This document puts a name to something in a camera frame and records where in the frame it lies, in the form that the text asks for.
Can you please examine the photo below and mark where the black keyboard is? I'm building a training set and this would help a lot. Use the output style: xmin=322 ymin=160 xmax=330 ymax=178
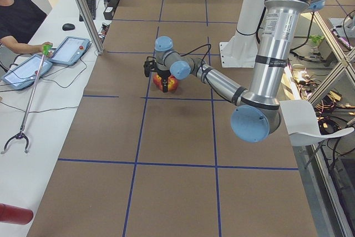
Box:
xmin=85 ymin=0 xmax=97 ymax=20

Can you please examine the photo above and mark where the front red apple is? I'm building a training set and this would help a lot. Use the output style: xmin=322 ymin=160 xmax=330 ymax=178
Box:
xmin=169 ymin=75 xmax=179 ymax=92

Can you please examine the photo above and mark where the near blue teach pendant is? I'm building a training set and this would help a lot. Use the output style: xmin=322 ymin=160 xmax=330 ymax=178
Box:
xmin=1 ymin=54 xmax=42 ymax=90

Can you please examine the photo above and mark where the black computer mouse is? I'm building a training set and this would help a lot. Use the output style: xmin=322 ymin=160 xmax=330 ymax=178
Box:
xmin=62 ymin=23 xmax=75 ymax=31

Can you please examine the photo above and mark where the person's hand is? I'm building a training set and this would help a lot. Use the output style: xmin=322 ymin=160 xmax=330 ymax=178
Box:
xmin=36 ymin=42 xmax=53 ymax=55

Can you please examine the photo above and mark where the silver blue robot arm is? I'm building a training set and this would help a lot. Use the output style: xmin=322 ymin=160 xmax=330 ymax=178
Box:
xmin=144 ymin=0 xmax=325 ymax=143

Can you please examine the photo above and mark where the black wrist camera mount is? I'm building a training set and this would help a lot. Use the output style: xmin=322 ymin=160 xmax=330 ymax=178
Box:
xmin=143 ymin=56 xmax=156 ymax=78

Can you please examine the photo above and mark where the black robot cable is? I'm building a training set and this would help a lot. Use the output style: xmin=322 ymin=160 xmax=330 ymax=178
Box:
xmin=177 ymin=44 xmax=212 ymax=67

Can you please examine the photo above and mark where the blue teach pendant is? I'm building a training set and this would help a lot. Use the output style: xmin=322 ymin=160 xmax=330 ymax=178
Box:
xmin=49 ymin=36 xmax=90 ymax=66
xmin=1 ymin=54 xmax=42 ymax=90

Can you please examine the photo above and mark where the long reacher grabber tool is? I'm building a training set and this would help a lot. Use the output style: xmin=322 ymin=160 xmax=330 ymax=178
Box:
xmin=1 ymin=53 xmax=49 ymax=154

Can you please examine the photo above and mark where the red apple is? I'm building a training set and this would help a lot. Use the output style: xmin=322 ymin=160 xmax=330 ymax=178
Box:
xmin=153 ymin=74 xmax=163 ymax=89
xmin=169 ymin=75 xmax=179 ymax=92

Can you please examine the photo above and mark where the red cylinder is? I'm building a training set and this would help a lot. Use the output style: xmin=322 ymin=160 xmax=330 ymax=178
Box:
xmin=1 ymin=203 xmax=33 ymax=225

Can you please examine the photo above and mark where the white plastic chair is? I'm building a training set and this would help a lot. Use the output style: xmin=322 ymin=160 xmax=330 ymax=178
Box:
xmin=280 ymin=99 xmax=354 ymax=147

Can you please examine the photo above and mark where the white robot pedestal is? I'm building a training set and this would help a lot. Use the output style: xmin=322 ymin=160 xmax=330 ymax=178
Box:
xmin=220 ymin=0 xmax=264 ymax=68

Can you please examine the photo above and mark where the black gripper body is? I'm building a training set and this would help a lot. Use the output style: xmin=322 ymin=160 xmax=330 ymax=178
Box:
xmin=155 ymin=63 xmax=171 ymax=79

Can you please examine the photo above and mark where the aluminium frame post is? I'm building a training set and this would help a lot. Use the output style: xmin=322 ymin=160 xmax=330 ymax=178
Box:
xmin=75 ymin=0 xmax=104 ymax=55

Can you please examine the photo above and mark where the back left red apple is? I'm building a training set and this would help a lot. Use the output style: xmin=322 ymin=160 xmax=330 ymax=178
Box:
xmin=153 ymin=74 xmax=163 ymax=89

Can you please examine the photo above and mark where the far blue teach pendant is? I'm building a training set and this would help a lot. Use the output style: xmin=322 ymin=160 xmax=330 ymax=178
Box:
xmin=49 ymin=36 xmax=90 ymax=66

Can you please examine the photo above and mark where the black desktop box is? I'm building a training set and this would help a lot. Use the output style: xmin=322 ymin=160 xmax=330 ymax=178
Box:
xmin=103 ymin=7 xmax=115 ymax=21

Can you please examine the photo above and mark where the person in black shirt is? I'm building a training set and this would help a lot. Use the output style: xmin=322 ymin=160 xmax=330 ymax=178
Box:
xmin=1 ymin=0 xmax=52 ymax=54

